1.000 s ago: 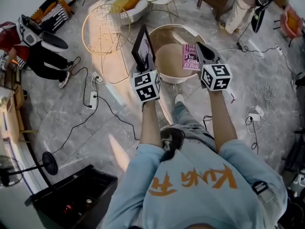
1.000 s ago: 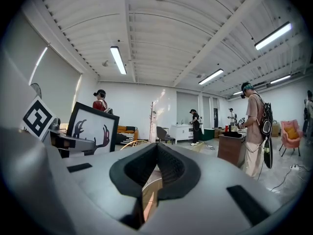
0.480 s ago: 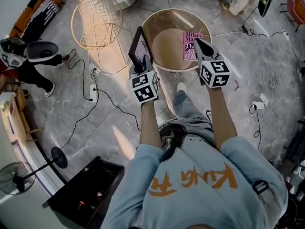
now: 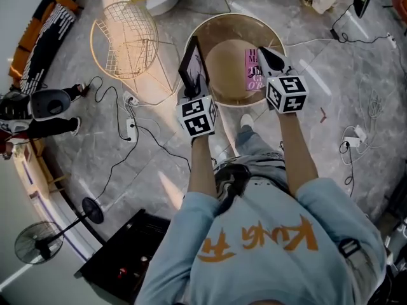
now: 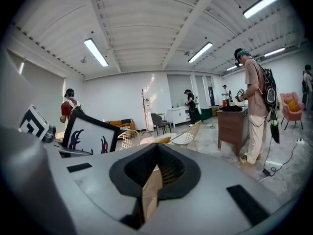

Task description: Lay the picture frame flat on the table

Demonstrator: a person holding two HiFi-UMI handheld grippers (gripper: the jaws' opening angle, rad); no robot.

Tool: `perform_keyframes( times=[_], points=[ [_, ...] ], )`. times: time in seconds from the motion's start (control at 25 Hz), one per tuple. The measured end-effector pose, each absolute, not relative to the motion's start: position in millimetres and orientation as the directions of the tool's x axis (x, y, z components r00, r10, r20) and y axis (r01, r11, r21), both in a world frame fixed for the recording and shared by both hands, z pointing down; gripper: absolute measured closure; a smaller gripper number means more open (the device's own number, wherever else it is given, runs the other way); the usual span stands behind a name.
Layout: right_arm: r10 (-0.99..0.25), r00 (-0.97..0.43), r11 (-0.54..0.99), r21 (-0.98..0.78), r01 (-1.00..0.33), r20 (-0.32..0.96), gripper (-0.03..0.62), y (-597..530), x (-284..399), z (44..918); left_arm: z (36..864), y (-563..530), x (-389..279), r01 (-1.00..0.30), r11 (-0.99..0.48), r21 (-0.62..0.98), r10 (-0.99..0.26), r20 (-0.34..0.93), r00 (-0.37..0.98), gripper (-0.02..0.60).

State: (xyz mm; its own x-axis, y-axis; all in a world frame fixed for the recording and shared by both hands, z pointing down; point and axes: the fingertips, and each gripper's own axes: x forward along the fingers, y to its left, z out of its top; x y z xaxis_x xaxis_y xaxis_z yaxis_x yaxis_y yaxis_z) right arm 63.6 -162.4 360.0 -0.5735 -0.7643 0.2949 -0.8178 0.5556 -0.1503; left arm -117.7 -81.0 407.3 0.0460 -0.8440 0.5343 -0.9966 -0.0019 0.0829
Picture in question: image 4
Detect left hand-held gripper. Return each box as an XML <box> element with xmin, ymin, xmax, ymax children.
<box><xmin>176</xmin><ymin>76</ymin><xmax>219</xmax><ymax>144</ymax></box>

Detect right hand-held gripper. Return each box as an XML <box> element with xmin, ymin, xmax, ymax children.
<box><xmin>257</xmin><ymin>46</ymin><xmax>310</xmax><ymax>116</ymax></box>

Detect black framed deer picture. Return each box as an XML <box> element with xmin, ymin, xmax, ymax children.
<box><xmin>177</xmin><ymin>36</ymin><xmax>210</xmax><ymax>98</ymax></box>

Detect person's right forearm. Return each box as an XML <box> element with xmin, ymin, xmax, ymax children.
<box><xmin>277</xmin><ymin>111</ymin><xmax>319</xmax><ymax>200</ymax></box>

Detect person's left forearm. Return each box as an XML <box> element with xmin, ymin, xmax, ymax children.
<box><xmin>187</xmin><ymin>135</ymin><xmax>221</xmax><ymax>200</ymax></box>

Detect round glass gold table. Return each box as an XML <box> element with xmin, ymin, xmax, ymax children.
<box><xmin>184</xmin><ymin>13</ymin><xmax>286</xmax><ymax>107</ymax></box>

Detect pink book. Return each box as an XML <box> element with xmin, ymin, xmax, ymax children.
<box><xmin>244</xmin><ymin>48</ymin><xmax>266</xmax><ymax>92</ymax></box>

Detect person's white shoe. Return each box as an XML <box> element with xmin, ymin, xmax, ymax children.
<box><xmin>239</xmin><ymin>113</ymin><xmax>256</xmax><ymax>130</ymax></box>

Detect person's blue jeans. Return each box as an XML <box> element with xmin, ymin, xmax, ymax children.
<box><xmin>212</xmin><ymin>124</ymin><xmax>291</xmax><ymax>200</ymax></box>

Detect black low cabinet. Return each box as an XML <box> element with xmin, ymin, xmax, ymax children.
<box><xmin>74</xmin><ymin>208</ymin><xmax>173</xmax><ymax>305</ymax></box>

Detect person's light blue sweatshirt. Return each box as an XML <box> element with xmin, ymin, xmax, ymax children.
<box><xmin>135</xmin><ymin>176</ymin><xmax>387</xmax><ymax>305</ymax></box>

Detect wooden side desk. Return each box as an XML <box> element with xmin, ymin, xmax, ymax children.
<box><xmin>18</xmin><ymin>138</ymin><xmax>69</xmax><ymax>200</ymax></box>

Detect striped black white blanket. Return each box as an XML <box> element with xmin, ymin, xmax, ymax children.
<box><xmin>18</xmin><ymin>3</ymin><xmax>77</xmax><ymax>95</ymax></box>

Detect orange sofa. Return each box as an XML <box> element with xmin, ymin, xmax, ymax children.
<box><xmin>8</xmin><ymin>0</ymin><xmax>80</xmax><ymax>95</ymax></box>

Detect black cable with adapter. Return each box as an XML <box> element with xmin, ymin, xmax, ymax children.
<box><xmin>329</xmin><ymin>1</ymin><xmax>390</xmax><ymax>44</ymax></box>

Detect black power cable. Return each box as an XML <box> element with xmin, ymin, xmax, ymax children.
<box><xmin>90</xmin><ymin>76</ymin><xmax>192</xmax><ymax>203</ymax></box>

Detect gold wire chair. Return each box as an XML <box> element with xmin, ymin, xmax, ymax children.
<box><xmin>90</xmin><ymin>1</ymin><xmax>179</xmax><ymax>106</ymax></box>

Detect white cable tangle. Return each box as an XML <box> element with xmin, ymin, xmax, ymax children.
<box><xmin>355</xmin><ymin>83</ymin><xmax>386</xmax><ymax>149</ymax></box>

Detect black strap buckle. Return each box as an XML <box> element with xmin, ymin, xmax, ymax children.
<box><xmin>338</xmin><ymin>238</ymin><xmax>362</xmax><ymax>261</ymax></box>

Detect black pedestal fan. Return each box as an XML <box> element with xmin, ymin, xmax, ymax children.
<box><xmin>13</xmin><ymin>196</ymin><xmax>105</xmax><ymax>265</ymax></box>

